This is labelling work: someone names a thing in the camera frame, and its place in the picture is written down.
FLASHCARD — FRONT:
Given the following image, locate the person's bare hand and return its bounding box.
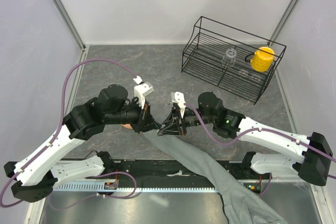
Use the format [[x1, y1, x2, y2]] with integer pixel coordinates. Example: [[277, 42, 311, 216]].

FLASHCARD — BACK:
[[121, 124, 133, 130]]

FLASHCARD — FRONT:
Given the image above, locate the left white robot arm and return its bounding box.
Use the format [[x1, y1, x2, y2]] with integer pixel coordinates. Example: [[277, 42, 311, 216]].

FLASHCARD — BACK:
[[4, 82, 160, 202]]

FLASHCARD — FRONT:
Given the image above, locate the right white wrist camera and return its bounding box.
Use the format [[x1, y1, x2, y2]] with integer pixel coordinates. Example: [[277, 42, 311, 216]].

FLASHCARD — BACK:
[[171, 91, 186, 110]]

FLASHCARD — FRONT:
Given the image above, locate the yellow mug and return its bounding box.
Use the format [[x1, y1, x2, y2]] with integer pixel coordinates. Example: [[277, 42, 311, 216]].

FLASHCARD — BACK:
[[244, 46, 275, 72]]

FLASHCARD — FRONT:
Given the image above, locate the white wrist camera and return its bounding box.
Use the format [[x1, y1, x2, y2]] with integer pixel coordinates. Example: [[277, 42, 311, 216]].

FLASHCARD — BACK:
[[171, 91, 186, 110], [133, 76, 154, 109]]

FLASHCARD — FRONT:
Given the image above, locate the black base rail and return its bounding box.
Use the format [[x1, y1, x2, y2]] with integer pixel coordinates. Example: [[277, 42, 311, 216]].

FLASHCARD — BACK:
[[99, 159, 269, 193]]

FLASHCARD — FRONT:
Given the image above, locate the white slotted cable duct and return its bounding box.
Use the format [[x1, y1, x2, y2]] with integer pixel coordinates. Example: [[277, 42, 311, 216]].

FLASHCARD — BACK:
[[54, 177, 217, 193]]

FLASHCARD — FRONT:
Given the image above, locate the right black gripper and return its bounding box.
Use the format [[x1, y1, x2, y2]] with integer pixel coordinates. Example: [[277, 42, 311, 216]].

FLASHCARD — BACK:
[[158, 106, 215, 136]]

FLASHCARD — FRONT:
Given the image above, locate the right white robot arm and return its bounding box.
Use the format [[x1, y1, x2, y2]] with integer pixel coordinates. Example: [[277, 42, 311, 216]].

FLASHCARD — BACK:
[[157, 92, 335, 186]]

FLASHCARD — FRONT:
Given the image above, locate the clear glass cup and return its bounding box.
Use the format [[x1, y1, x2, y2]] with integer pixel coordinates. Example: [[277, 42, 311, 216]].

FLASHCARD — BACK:
[[222, 48, 237, 68]]

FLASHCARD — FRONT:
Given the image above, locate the grey sleeved forearm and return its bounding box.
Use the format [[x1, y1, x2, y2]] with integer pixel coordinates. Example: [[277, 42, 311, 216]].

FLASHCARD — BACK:
[[141, 131, 287, 223]]

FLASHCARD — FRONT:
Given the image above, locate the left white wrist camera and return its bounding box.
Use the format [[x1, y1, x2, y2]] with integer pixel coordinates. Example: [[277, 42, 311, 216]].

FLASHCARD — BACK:
[[133, 76, 154, 109]]

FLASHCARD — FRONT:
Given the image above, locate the black wire rack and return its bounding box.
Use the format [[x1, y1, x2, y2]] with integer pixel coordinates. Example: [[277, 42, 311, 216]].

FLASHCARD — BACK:
[[181, 16, 287, 103]]

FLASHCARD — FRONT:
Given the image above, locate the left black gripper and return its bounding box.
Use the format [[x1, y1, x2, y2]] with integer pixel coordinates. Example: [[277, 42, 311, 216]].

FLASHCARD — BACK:
[[106, 97, 160, 134]]

